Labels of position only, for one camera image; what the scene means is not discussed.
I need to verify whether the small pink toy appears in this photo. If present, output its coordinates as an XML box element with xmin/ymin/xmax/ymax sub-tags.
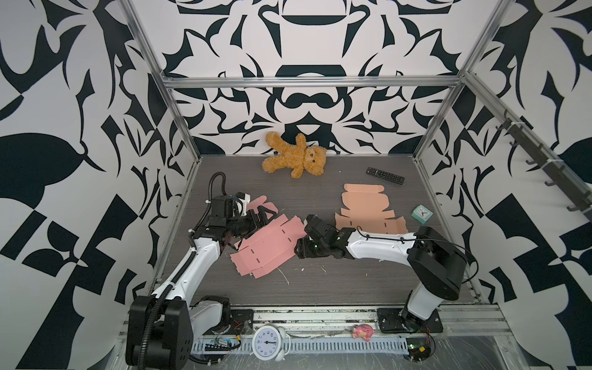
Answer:
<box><xmin>351</xmin><ymin>324</ymin><xmax>375</xmax><ymax>342</ymax></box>

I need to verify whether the white round alarm clock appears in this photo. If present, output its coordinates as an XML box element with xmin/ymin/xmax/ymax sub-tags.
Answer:
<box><xmin>251</xmin><ymin>324</ymin><xmax>291</xmax><ymax>362</ymax></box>

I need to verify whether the black remote control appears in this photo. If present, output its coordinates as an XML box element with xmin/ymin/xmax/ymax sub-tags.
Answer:
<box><xmin>366</xmin><ymin>167</ymin><xmax>405</xmax><ymax>185</ymax></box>

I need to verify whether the peach flat cardboard box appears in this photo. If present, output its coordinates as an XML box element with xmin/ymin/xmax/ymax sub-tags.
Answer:
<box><xmin>335</xmin><ymin>183</ymin><xmax>409</xmax><ymax>235</ymax></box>

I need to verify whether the grey wall hook rail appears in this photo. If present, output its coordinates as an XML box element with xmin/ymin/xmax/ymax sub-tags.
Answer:
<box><xmin>496</xmin><ymin>110</ymin><xmax>592</xmax><ymax>223</ymax></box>

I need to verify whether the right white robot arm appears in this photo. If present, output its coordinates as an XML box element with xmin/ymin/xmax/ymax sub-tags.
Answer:
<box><xmin>294</xmin><ymin>214</ymin><xmax>468</xmax><ymax>332</ymax></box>

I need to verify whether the small teal alarm clock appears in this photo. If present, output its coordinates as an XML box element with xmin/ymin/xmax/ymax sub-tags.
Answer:
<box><xmin>412</xmin><ymin>204</ymin><xmax>433</xmax><ymax>225</ymax></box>

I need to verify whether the green circuit board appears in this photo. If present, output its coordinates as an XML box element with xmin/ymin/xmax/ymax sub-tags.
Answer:
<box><xmin>405</xmin><ymin>342</ymin><xmax>434</xmax><ymax>363</ymax></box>

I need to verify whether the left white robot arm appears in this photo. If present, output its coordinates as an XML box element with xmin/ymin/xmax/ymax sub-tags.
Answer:
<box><xmin>126</xmin><ymin>172</ymin><xmax>278</xmax><ymax>369</ymax></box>

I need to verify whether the brown teddy bear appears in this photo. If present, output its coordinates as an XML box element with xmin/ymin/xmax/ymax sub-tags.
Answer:
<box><xmin>262</xmin><ymin>132</ymin><xmax>327</xmax><ymax>179</ymax></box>

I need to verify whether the white slotted cable duct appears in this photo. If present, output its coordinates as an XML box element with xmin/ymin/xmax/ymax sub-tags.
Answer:
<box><xmin>191</xmin><ymin>336</ymin><xmax>409</xmax><ymax>356</ymax></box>

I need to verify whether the pink cardboard box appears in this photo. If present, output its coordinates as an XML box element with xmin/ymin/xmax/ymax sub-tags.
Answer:
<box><xmin>231</xmin><ymin>214</ymin><xmax>306</xmax><ymax>278</ymax></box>

